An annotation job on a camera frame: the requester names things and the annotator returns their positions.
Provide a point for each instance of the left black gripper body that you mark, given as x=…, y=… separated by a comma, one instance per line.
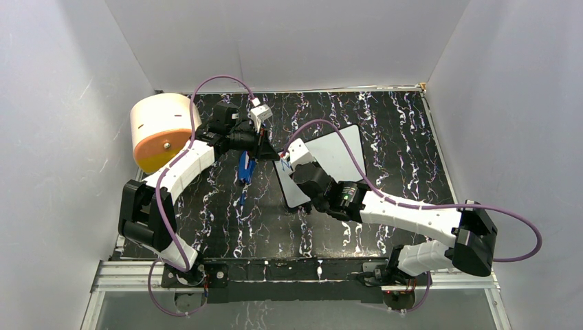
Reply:
x=259, y=140

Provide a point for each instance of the small black-framed whiteboard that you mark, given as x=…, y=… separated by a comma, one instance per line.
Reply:
x=329, y=151

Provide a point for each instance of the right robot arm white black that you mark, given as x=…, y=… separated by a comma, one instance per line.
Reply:
x=463, y=237

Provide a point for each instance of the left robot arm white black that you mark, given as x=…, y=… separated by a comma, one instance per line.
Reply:
x=147, y=215

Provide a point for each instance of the blue stapler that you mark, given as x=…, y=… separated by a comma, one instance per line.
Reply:
x=246, y=168

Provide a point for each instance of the cream orange cylindrical drum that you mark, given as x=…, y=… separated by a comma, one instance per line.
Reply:
x=160, y=128

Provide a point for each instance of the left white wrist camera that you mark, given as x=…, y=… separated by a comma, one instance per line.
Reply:
x=259, y=113

